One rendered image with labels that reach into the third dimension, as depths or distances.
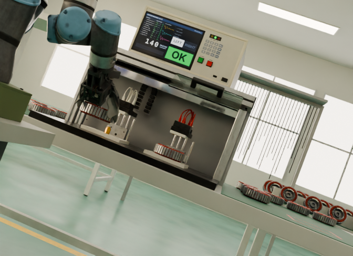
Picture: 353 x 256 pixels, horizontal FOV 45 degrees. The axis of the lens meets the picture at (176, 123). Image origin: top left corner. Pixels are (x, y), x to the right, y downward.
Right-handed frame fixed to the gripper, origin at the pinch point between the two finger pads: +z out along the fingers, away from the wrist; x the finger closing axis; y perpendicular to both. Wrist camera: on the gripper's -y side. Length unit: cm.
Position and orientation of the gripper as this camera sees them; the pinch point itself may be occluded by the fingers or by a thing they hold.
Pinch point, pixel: (97, 112)
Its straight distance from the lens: 140.4
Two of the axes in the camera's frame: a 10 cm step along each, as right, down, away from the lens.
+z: -2.2, 7.5, 6.2
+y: -3.3, 5.4, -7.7
